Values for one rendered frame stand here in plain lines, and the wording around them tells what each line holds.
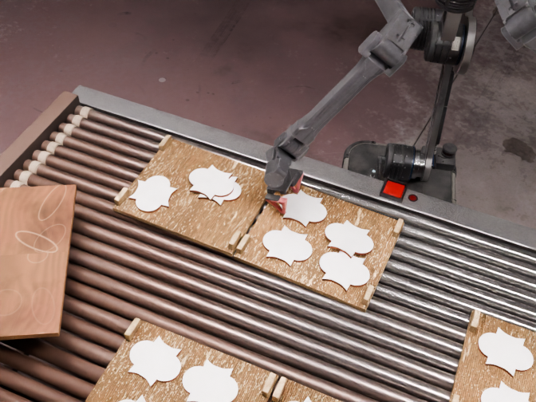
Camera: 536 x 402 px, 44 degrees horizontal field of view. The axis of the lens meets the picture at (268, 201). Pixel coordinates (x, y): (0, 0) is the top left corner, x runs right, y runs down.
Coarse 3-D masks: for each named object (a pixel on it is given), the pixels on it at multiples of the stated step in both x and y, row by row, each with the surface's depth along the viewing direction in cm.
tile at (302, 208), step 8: (288, 200) 209; (296, 200) 209; (304, 200) 210; (312, 200) 210; (320, 200) 210; (288, 208) 207; (296, 208) 207; (304, 208) 207; (312, 208) 208; (320, 208) 208; (288, 216) 205; (296, 216) 205; (304, 216) 205; (312, 216) 205; (320, 216) 205; (304, 224) 203
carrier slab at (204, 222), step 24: (144, 168) 218; (168, 168) 218; (192, 168) 218; (216, 168) 219; (240, 168) 219; (192, 192) 211; (264, 192) 213; (144, 216) 204; (168, 216) 205; (192, 216) 205; (216, 216) 205; (240, 216) 206; (192, 240) 200; (216, 240) 199; (240, 240) 200
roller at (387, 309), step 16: (16, 176) 216; (32, 176) 216; (80, 192) 212; (96, 208) 210; (144, 224) 206; (224, 256) 200; (368, 304) 189; (384, 304) 188; (400, 320) 187; (416, 320) 186; (432, 320) 185; (448, 336) 184; (464, 336) 183
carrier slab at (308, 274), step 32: (288, 192) 213; (320, 192) 213; (256, 224) 204; (288, 224) 204; (320, 224) 205; (352, 224) 205; (384, 224) 206; (256, 256) 196; (320, 256) 197; (384, 256) 197; (320, 288) 189; (352, 288) 190
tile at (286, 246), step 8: (272, 232) 201; (280, 232) 201; (288, 232) 201; (264, 240) 199; (272, 240) 199; (280, 240) 199; (288, 240) 199; (296, 240) 199; (304, 240) 199; (272, 248) 197; (280, 248) 197; (288, 248) 197; (296, 248) 197; (304, 248) 197; (272, 256) 195; (280, 256) 195; (288, 256) 195; (296, 256) 195; (304, 256) 195; (288, 264) 193
